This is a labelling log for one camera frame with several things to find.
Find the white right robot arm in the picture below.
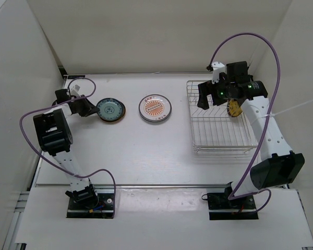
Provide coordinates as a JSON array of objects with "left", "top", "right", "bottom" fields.
[{"left": 197, "top": 61, "right": 305, "bottom": 208}]

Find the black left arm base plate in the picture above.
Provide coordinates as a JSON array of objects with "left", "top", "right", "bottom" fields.
[{"left": 66, "top": 189, "right": 116, "bottom": 219}]

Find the yellow brown plate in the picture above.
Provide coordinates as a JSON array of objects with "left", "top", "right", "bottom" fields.
[{"left": 227, "top": 99, "right": 243, "bottom": 117}]

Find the yellow patterned plate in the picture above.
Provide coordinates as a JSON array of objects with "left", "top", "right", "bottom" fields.
[{"left": 100, "top": 102, "right": 126, "bottom": 123}]

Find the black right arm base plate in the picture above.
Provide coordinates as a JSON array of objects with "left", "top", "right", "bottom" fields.
[{"left": 201, "top": 193, "right": 259, "bottom": 221}]

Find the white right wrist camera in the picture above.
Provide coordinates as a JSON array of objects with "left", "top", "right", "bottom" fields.
[{"left": 206, "top": 61, "right": 225, "bottom": 84}]

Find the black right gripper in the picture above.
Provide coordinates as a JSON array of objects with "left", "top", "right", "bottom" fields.
[{"left": 197, "top": 74, "right": 235, "bottom": 110}]

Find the teal blue patterned plate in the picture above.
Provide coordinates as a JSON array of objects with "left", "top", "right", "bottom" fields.
[{"left": 97, "top": 97, "right": 126, "bottom": 123}]

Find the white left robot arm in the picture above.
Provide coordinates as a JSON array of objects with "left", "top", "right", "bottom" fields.
[{"left": 33, "top": 89, "right": 100, "bottom": 208}]

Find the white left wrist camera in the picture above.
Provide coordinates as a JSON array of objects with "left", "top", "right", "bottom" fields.
[{"left": 70, "top": 84, "right": 80, "bottom": 97}]

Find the white zip tie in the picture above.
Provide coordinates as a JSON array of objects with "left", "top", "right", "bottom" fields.
[{"left": 257, "top": 99, "right": 313, "bottom": 120}]

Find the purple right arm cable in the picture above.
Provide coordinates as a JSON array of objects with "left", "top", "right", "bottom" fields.
[{"left": 210, "top": 32, "right": 281, "bottom": 218}]

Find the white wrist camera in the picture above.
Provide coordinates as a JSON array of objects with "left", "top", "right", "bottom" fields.
[
  {"left": 70, "top": 84, "right": 80, "bottom": 97},
  {"left": 206, "top": 61, "right": 225, "bottom": 84}
]

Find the black XDOF label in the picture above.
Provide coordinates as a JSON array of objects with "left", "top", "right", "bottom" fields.
[{"left": 67, "top": 75, "right": 85, "bottom": 80}]

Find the white plate orange sunburst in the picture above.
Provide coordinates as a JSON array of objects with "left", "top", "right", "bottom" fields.
[{"left": 138, "top": 94, "right": 172, "bottom": 121}]

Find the silver wire dish rack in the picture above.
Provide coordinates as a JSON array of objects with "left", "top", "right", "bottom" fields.
[{"left": 186, "top": 80, "right": 257, "bottom": 154}]

